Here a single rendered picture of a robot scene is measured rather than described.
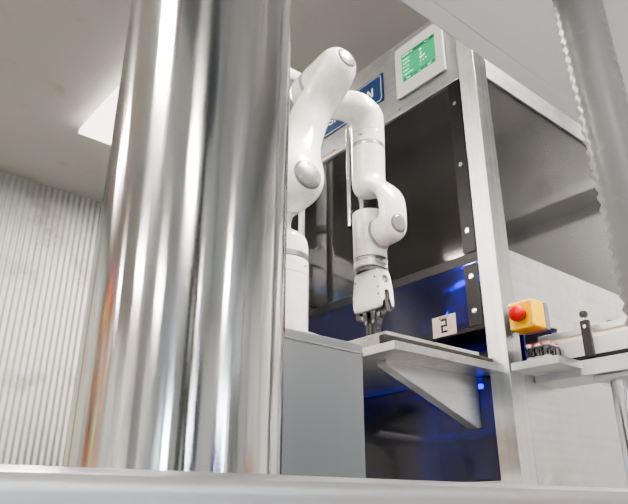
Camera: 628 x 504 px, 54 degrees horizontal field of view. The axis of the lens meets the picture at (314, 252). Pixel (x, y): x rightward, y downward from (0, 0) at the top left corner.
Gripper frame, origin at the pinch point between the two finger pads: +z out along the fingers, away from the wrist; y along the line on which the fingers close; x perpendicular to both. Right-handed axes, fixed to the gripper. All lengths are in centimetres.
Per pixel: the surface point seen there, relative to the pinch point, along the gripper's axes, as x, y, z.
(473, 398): -32.8, -2.5, 12.6
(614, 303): -101, -12, -24
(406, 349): 1.0, -11.0, 6.0
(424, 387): -14.0, -2.5, 11.6
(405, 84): -35, 15, -97
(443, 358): -11.5, -11.0, 6.4
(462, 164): -36, -4, -57
